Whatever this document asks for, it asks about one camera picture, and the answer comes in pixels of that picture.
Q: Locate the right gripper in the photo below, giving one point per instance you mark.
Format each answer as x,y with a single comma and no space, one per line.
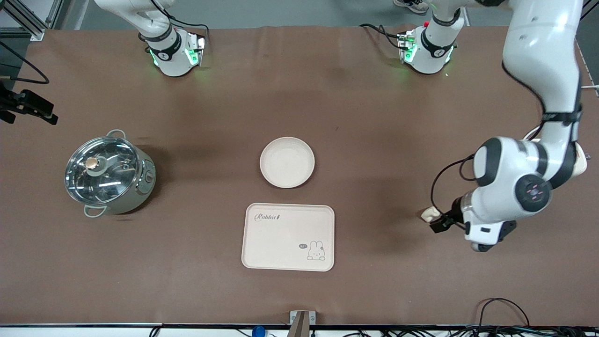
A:
22,102

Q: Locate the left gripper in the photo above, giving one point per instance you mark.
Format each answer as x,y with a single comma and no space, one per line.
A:
452,215

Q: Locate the small white bun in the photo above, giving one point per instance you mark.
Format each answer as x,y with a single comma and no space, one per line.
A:
429,214

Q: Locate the round beige plate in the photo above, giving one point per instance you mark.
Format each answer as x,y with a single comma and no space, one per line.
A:
287,162

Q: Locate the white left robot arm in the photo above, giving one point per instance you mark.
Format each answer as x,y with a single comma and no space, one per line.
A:
538,56

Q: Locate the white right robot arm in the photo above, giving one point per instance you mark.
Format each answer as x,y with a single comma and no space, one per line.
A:
171,51

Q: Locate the glass pot lid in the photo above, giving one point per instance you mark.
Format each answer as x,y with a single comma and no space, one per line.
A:
100,170

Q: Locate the silver green electric pot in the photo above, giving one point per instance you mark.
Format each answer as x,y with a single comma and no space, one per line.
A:
140,182

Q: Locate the cream two-slot toaster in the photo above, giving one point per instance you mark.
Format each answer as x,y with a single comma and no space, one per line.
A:
581,161

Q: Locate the beige rabbit print tray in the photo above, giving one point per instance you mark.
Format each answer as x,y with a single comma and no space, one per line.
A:
281,238

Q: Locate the grey sneaker shoe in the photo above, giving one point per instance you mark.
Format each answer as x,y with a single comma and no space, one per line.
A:
412,4

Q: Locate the blue round knob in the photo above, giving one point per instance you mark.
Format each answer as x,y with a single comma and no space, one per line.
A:
258,332

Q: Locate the brown table cover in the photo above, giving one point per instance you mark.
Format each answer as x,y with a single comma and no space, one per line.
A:
187,281

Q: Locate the aluminium frame profile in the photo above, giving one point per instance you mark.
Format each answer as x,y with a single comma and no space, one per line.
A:
28,18

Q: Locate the grey metal bracket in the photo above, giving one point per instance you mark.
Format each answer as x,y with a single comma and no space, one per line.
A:
302,323

